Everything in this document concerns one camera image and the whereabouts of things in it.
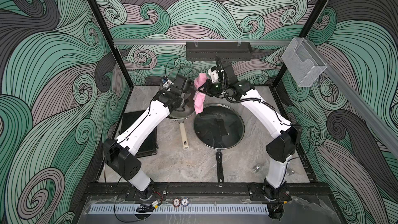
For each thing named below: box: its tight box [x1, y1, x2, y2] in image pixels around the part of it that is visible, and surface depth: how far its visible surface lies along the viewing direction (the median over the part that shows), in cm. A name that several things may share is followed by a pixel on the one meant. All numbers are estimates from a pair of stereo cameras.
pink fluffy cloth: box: [193, 72, 209, 115], surface depth 75 cm
